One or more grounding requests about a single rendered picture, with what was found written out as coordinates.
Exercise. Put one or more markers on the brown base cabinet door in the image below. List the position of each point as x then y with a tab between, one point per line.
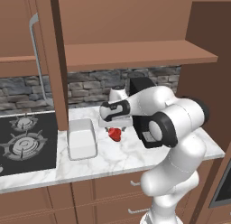
64	203
24	208

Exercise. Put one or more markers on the brown open wall cabinet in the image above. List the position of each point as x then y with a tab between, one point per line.
132	35

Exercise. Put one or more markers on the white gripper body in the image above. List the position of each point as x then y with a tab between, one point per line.
115	122

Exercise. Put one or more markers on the brown wooden cabinet door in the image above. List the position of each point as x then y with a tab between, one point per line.
57	68

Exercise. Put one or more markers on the black gas hob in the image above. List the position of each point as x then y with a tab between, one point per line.
27	143

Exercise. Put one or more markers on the built-in oven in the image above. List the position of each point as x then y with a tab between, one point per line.
223	187

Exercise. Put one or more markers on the brown drawer front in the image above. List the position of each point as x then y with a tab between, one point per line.
115	185
114	212

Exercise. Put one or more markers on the brown closed wall cabinet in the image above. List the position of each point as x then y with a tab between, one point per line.
16	32

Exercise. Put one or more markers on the white tupperware container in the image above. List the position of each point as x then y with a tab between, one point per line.
81	140

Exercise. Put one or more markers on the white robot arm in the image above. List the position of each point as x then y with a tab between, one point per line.
177	128

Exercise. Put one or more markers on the brown tall cabinet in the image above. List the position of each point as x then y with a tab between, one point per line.
207	68

